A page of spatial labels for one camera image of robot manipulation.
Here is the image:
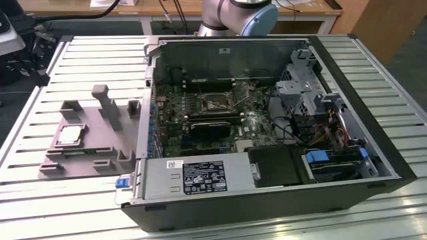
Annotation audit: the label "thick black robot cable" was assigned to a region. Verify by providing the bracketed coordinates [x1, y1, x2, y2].
[32, 0, 121, 23]

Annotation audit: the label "silver square CPU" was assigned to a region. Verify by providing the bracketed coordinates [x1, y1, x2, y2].
[55, 124, 85, 146]

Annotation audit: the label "silver power supply unit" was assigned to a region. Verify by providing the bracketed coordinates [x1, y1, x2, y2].
[132, 157, 255, 201]

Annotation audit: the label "CPU socket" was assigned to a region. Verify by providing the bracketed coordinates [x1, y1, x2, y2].
[199, 93, 232, 113]

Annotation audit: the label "black graphics card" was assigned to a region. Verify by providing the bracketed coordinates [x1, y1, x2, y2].
[188, 121, 232, 139]

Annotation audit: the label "wooden desk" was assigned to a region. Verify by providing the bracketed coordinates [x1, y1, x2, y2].
[23, 0, 344, 36]

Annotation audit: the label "black RAM stick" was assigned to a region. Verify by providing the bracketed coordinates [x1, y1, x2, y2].
[187, 112, 241, 120]
[184, 77, 235, 85]

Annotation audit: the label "hard disk in blue carrier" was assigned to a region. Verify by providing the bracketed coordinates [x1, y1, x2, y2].
[302, 148, 368, 181]

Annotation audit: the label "yellow and red wires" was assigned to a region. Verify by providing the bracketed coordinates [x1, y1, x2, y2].
[308, 107, 350, 149]

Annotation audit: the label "small silver heatsink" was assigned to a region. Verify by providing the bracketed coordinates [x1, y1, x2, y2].
[235, 140, 256, 152]

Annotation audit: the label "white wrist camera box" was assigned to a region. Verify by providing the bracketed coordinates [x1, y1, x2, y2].
[0, 23, 27, 56]

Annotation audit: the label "metal locking lever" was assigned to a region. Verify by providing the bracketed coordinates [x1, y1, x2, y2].
[232, 95, 251, 107]

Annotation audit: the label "black open PC case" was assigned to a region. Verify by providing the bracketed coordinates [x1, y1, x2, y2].
[120, 34, 419, 232]

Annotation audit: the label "grey parts rack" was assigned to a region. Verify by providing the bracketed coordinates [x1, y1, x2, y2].
[37, 84, 143, 180]

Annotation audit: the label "metal socket cover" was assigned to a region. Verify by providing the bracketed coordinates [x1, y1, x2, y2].
[229, 80, 259, 99]

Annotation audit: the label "wooden cabinet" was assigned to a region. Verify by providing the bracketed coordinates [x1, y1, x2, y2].
[330, 0, 427, 65]

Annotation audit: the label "black wire bundle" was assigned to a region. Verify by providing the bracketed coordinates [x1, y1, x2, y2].
[268, 116, 307, 146]

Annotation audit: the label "grey metal drive cage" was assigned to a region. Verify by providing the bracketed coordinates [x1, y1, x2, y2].
[275, 49, 339, 116]

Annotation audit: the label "green motherboard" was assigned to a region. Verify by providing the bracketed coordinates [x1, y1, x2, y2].
[151, 79, 279, 160]

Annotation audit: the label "green RAM stick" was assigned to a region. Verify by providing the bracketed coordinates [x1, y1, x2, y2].
[63, 147, 113, 154]

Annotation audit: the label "blue plastic case latch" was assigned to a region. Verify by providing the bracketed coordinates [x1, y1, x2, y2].
[113, 175, 131, 189]

